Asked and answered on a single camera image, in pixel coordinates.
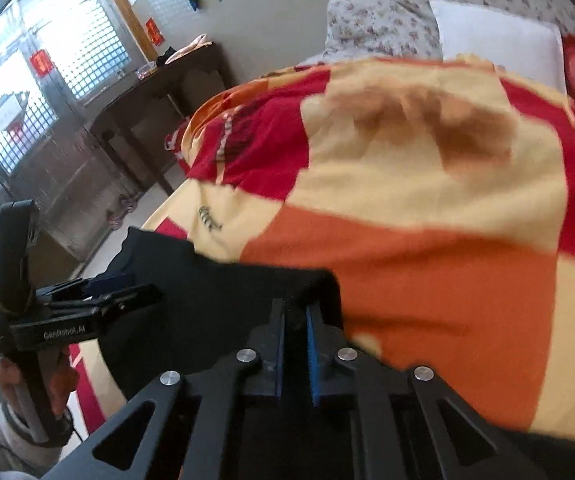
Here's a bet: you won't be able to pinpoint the red paper wall decoration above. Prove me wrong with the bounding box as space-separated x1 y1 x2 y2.
144 18 165 47

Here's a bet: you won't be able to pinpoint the white pillow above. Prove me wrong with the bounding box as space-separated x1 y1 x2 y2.
429 0 566 93

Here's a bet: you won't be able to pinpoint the black pants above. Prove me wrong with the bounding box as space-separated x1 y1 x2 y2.
88 228 343 399

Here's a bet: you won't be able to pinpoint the person's left hand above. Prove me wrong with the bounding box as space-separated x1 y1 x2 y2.
0 347 79 420

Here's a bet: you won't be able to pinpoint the pink cloth on table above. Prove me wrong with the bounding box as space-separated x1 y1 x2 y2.
165 34 212 65

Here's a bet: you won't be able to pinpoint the dark wooden table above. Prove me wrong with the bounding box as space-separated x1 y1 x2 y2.
90 42 234 195

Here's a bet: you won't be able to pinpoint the red yellow orange blanket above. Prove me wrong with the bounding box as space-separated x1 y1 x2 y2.
66 54 575 443

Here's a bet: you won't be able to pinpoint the grey sleeve forearm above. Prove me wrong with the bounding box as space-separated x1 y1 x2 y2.
0 402 74 479

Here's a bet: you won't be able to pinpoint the window with lattice grille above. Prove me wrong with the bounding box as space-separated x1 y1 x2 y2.
0 0 144 177

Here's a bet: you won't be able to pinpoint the red shopping bag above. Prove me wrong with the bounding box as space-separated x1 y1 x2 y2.
164 118 190 174

